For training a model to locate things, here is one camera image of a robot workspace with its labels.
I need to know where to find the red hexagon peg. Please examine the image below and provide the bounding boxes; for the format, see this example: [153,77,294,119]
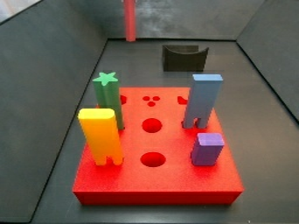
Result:
[124,0,136,42]

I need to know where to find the red peg board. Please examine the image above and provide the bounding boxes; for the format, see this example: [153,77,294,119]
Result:
[72,87,244,205]

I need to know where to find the yellow rounded peg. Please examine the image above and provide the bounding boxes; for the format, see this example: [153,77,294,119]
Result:
[79,108,124,165]

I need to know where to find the green star peg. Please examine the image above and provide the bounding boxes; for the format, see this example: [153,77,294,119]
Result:
[92,72,124,130]

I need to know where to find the blue rectangular peg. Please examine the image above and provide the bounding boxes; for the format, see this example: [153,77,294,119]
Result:
[181,74,223,129]

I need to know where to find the purple square peg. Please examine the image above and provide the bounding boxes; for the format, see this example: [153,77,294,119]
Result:
[191,133,224,166]

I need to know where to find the black curved holder block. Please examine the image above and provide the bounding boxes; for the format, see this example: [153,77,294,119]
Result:
[163,45,209,72]

